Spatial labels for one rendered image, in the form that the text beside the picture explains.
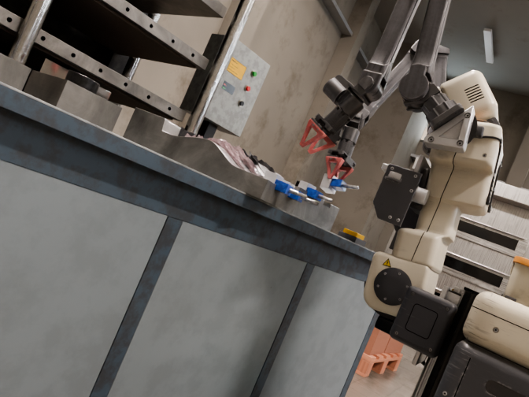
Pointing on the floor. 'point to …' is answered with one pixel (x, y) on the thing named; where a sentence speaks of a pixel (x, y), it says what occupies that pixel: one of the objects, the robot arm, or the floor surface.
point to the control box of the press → (227, 89)
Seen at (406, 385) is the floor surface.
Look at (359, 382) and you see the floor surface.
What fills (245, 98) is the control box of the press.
